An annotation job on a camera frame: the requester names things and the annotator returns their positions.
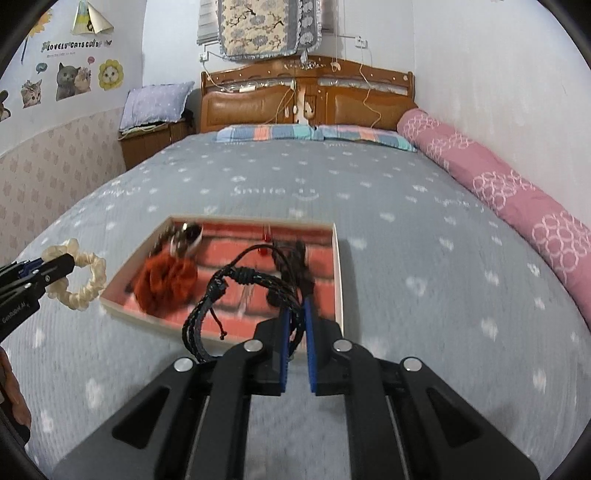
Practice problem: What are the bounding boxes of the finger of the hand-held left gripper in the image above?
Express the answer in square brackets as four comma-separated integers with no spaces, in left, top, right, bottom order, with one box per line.
[18,253,76,301]
[0,260,43,282]

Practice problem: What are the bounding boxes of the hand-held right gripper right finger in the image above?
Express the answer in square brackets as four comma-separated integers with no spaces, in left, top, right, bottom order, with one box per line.
[302,298,541,480]

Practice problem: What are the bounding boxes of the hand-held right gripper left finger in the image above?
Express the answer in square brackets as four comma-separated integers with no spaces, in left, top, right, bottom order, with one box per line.
[52,307,293,480]

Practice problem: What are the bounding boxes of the cream scrunchie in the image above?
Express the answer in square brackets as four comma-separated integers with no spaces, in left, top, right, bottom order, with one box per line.
[41,239,107,312]

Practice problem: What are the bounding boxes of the black braided bracelet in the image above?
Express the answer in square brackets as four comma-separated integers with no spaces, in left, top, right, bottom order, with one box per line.
[182,240,317,365]

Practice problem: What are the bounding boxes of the white box with brick lining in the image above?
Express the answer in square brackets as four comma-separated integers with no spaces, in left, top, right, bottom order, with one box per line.
[100,215,345,354]

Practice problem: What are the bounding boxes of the black hair tie red beads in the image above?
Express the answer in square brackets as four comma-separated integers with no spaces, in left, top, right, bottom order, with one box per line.
[259,226,287,259]

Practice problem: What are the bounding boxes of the red scrunchie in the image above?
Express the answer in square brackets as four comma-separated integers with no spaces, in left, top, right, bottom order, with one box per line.
[134,256,199,319]

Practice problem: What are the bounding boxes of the gold wristwatch with grey strap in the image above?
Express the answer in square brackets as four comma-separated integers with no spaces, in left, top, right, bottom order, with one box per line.
[150,222,204,259]

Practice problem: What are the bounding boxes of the person's left hand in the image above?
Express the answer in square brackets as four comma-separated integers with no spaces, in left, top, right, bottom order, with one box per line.
[0,346,32,444]

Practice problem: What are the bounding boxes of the grey printed bedspread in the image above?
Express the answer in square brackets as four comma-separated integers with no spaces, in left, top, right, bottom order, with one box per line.
[0,131,591,480]

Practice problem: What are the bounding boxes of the wooden nightstand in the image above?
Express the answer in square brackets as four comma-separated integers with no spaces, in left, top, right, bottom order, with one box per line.
[117,117,195,171]

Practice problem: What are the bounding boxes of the lilac dotted pillow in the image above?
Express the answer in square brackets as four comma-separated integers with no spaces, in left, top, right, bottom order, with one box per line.
[119,82,195,134]

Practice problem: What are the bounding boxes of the plaid pillow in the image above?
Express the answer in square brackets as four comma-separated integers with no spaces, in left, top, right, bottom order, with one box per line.
[216,124,319,144]
[316,124,416,153]

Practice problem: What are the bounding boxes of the beige hanging ornament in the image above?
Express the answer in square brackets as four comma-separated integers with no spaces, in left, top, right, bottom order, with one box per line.
[293,90,315,125]

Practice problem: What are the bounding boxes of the pink rolled quilt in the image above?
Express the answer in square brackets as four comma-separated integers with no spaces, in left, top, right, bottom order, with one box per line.
[397,108,591,324]

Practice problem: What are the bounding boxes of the brown wooden headboard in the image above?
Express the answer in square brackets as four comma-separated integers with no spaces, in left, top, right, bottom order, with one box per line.
[199,55,416,134]

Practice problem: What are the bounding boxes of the white window blind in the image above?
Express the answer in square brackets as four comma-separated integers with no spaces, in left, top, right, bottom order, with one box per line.
[198,0,223,47]

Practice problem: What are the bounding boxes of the floral hanging quilt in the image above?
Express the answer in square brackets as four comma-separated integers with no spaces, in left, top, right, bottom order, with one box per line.
[217,0,324,60]

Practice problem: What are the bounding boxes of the group of cat wall stickers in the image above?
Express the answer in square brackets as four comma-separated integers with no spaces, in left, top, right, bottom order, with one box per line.
[0,0,126,123]

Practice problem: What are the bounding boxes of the cream charging cable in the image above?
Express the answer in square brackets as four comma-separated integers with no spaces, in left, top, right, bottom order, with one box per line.
[360,45,385,131]

